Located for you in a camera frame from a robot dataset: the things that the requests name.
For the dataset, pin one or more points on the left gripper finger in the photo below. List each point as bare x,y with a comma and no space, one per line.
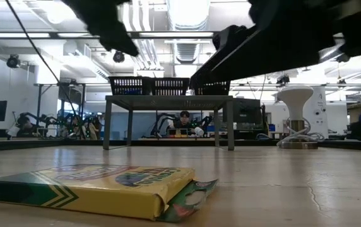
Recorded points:
122,31
111,38

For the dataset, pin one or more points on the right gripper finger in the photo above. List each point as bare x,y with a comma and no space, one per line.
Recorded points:
205,71
262,60

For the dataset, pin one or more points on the black ceiling camera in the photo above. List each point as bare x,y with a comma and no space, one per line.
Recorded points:
12,61
283,79
118,56
343,58

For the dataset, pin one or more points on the black background robot arm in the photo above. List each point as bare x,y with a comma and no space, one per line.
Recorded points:
161,121
204,119

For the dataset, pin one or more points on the silver ceiling air duct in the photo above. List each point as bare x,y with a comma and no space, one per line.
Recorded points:
188,14

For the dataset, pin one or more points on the white cup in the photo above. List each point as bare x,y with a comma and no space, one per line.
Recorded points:
199,131

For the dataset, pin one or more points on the white paper sheet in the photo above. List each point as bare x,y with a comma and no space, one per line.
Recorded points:
13,130

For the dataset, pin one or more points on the white mushroom desk lamp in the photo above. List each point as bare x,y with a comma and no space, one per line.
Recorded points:
295,97

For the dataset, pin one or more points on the colourful toy blocks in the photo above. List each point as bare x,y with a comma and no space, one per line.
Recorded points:
177,135

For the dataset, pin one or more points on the crayon box with torn flap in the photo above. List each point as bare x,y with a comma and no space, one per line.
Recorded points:
98,192

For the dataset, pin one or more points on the grey metal riser shelf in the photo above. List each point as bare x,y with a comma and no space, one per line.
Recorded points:
168,102

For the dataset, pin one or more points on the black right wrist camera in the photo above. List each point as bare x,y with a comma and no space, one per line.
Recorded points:
228,38

